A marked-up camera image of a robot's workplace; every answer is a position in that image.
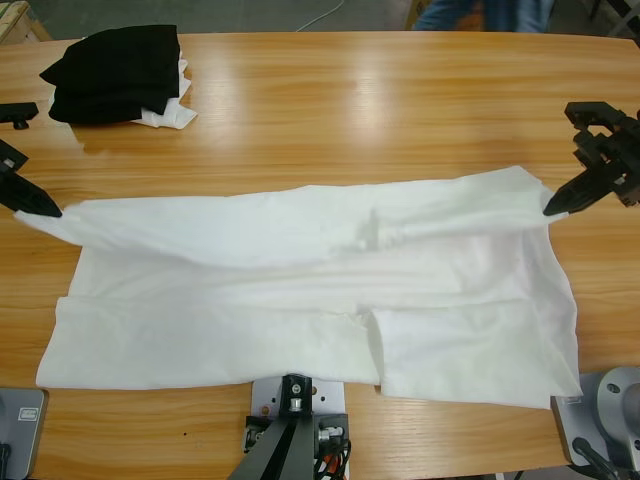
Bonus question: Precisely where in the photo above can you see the orange cable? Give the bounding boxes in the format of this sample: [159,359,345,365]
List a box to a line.
[313,451,346,480]

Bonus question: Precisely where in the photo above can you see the bystander in blue jeans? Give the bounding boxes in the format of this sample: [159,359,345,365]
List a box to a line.
[413,0,557,34]

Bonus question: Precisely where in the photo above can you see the dark camera post with bracket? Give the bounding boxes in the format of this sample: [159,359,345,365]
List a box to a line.
[227,372,354,480]

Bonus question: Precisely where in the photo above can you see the white mount plate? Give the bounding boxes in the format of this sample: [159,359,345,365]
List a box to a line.
[249,377,347,417]

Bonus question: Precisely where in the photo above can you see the pale folded garment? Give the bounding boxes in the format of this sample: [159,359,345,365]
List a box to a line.
[130,49,199,132]

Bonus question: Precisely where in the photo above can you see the black folded garment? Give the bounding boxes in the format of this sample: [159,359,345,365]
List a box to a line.
[39,23,182,123]

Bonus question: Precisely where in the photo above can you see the white T-shirt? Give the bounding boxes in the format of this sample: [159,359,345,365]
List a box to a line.
[13,164,585,412]

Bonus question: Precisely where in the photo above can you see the white floor cable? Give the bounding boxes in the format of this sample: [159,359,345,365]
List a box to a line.
[294,0,347,33]

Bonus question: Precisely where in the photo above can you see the wooden crate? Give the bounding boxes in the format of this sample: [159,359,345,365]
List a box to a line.
[0,0,52,44]

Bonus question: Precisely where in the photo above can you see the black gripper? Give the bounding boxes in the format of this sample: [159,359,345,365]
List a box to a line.
[542,116,640,217]
[0,138,64,220]

